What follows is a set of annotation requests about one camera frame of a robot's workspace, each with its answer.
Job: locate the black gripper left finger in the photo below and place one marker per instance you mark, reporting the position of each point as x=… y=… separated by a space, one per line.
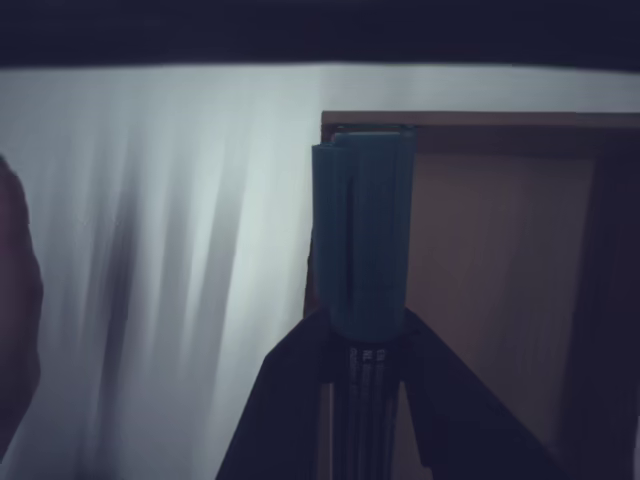
x=280 y=410

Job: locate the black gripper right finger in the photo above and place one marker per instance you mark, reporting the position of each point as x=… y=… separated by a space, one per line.
x=460 y=420

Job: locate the green capped black marker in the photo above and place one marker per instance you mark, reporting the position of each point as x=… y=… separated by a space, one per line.
x=365 y=225

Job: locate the person's right hand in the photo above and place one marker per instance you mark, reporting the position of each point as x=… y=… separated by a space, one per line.
x=17 y=300

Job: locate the brown cardboard box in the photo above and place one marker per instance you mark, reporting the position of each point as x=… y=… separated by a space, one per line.
x=500 y=250

